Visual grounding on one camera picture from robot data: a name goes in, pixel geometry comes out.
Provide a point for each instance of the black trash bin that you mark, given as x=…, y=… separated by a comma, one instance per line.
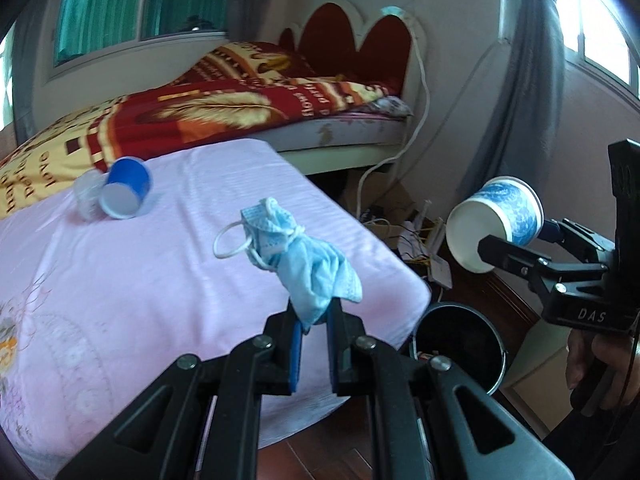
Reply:
x=455, y=335

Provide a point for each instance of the person's right hand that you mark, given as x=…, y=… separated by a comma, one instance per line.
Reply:
x=625, y=360

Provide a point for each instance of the pink table cloth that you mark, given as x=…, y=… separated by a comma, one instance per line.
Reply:
x=125, y=280

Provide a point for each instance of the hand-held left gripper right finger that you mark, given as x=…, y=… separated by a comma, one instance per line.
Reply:
x=336, y=355

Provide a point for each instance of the tied grey curtain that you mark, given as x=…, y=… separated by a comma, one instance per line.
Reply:
x=530, y=85

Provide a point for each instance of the red white headboard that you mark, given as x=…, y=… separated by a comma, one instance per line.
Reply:
x=350, y=45

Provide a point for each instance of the large window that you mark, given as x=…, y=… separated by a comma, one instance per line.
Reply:
x=140, y=0

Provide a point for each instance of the blue face mask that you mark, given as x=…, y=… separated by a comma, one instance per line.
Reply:
x=310, y=270

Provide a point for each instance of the bed with red blanket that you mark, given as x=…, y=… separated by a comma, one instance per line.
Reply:
x=175, y=115

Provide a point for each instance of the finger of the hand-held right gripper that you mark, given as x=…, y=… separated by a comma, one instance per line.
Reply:
x=510, y=257
x=575, y=242

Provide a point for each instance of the clear plastic cup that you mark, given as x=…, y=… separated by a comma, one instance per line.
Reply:
x=87, y=195

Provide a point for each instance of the beige cardboard sheet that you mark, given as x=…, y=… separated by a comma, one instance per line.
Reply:
x=537, y=385

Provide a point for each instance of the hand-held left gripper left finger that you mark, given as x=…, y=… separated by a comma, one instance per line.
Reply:
x=296, y=355

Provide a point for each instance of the floral pillow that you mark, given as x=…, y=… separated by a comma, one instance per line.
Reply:
x=392, y=106

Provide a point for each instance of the blue patterned paper cup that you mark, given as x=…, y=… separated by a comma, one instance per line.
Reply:
x=505, y=210

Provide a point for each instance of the white router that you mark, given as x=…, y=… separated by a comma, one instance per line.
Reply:
x=440, y=272

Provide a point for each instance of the bright side window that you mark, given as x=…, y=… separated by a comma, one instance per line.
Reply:
x=605, y=25

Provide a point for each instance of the cardboard box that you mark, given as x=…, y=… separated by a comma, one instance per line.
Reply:
x=385, y=195

